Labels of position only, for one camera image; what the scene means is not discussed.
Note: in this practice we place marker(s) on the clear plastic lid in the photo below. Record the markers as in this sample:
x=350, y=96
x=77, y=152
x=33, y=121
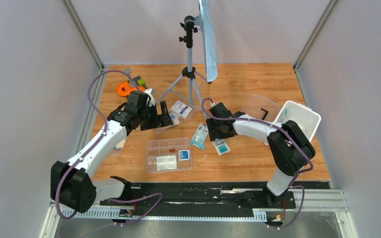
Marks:
x=260, y=107

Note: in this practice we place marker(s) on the grey tripod stand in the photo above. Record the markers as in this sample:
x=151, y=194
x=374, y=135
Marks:
x=191, y=25

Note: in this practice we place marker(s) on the white plastic box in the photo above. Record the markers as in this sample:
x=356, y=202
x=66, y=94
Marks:
x=307, y=120

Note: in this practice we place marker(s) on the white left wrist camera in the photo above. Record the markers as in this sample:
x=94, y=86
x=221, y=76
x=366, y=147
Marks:
x=150, y=101

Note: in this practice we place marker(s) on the small blue white sachet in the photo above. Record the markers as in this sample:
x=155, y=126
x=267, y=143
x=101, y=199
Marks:
x=174, y=117

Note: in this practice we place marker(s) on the blue square alcohol pad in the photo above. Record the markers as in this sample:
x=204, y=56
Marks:
x=184, y=155

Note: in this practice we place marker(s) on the cotton swab bag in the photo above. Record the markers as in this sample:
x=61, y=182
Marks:
x=164, y=128

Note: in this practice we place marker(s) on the clear compartment tray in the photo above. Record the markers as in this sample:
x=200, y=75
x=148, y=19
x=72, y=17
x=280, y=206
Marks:
x=168, y=155

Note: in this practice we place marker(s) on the white boxed gauze pack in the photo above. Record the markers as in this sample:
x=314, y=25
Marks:
x=181, y=109

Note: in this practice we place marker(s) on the teal white wipe packet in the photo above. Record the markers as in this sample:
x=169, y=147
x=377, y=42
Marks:
x=221, y=146

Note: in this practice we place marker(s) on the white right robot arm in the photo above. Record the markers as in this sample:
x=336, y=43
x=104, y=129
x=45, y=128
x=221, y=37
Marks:
x=290, y=147

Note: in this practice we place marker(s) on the orange grey toy fixture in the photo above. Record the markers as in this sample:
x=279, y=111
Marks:
x=125, y=88

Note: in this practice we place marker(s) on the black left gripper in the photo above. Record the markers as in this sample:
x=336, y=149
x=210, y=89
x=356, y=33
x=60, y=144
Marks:
x=162, y=120

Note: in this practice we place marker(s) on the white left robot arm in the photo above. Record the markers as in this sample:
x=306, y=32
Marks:
x=71, y=181

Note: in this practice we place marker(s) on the white tablet panel on tripod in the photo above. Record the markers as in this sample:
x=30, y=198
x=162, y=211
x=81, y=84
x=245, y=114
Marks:
x=210, y=41

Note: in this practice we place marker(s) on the long white teal packet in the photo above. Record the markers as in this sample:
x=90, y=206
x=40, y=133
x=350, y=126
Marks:
x=200, y=136

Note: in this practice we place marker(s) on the white gauze pad packet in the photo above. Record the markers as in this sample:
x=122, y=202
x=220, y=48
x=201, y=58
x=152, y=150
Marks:
x=166, y=163

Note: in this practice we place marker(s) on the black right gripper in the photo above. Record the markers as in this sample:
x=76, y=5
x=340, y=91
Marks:
x=211, y=124

